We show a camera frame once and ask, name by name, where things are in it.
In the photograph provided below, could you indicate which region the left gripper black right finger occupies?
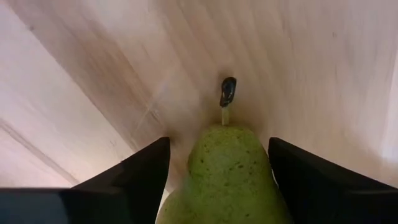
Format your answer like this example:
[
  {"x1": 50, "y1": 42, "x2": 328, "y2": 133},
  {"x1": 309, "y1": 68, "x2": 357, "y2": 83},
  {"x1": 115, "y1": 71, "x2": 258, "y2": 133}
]
[{"x1": 267, "y1": 137, "x2": 398, "y2": 224}]

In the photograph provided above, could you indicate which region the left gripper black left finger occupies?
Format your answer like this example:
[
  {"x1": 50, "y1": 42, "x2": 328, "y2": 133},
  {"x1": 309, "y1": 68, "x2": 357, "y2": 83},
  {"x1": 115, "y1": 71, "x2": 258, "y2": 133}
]
[{"x1": 0, "y1": 136, "x2": 171, "y2": 224}]

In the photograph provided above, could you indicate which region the green pear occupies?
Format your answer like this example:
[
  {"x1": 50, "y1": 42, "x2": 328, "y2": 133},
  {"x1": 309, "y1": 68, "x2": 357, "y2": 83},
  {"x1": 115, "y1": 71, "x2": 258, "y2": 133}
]
[{"x1": 155, "y1": 77, "x2": 295, "y2": 224}]

